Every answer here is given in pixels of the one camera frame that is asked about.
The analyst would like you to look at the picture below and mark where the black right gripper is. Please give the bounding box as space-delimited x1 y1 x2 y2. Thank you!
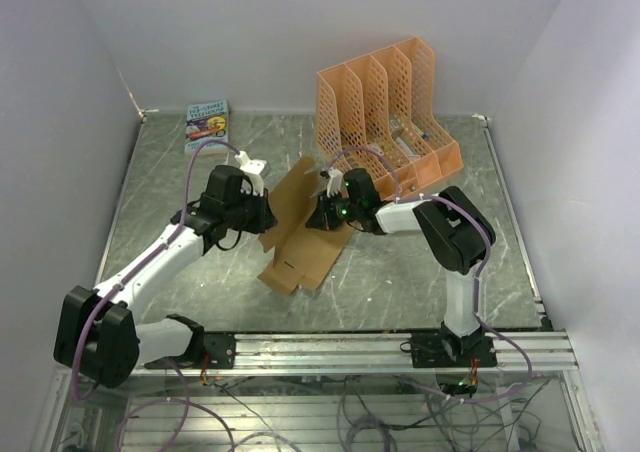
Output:
305 190 362 234

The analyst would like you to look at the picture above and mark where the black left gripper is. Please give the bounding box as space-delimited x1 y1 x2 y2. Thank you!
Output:
225 186 278 236

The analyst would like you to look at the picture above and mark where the brown cardboard box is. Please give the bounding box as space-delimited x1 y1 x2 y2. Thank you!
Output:
259 156 353 295

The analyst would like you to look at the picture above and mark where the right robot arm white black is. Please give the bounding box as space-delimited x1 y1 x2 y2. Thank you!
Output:
306 168 496 368

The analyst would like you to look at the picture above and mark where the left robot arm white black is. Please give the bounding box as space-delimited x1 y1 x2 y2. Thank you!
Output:
53 159 277 388

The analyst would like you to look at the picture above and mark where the blue paperback book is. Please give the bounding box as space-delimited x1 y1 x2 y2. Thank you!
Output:
184 100 229 155

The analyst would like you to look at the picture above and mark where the peach plastic file organizer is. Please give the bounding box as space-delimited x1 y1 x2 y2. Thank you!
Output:
315 37 463 199

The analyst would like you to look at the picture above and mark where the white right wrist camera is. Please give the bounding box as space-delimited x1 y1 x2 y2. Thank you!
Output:
318 168 343 198

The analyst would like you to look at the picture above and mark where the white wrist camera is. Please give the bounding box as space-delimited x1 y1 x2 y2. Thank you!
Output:
318 168 343 198
235 150 269 196

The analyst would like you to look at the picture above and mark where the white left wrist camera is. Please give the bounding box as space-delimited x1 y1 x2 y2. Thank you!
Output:
235 150 269 196

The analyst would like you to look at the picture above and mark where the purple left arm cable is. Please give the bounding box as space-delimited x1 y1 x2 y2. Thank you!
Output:
69 140 241 452

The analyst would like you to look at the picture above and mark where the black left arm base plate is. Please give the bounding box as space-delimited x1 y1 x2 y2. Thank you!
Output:
202 332 237 370

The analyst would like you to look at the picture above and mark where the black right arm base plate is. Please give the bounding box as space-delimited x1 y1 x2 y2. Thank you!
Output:
400 329 498 369

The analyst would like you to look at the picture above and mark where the aluminium mounting rail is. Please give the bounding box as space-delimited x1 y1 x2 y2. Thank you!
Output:
134 329 580 373

